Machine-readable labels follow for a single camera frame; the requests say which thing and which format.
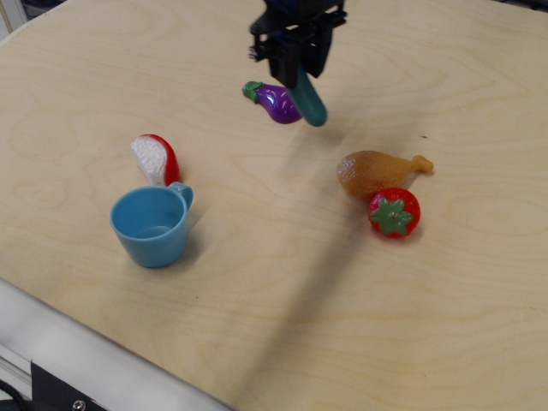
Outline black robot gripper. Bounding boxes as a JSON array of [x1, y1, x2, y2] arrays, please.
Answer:
[[249, 1, 347, 88]]

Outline dark green toy cucumber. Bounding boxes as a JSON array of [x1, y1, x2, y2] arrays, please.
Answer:
[[288, 65, 328, 127]]

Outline blue plastic toy cup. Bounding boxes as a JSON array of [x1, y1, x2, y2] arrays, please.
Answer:
[[110, 182, 194, 268]]

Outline purple toy eggplant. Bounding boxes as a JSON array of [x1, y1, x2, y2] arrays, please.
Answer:
[[241, 80, 301, 124]]

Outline orange toy chicken drumstick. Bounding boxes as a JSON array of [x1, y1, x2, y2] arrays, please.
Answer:
[[337, 151, 434, 200]]

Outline red white apple slice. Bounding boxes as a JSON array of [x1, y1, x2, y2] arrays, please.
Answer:
[[130, 134, 180, 187]]

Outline red toy strawberry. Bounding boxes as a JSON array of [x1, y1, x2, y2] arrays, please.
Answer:
[[368, 188, 421, 238]]

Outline black bracket with screw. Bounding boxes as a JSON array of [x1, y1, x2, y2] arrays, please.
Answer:
[[31, 362, 105, 411]]

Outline black braided cable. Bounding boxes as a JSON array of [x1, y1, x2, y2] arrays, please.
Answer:
[[0, 376, 27, 411]]

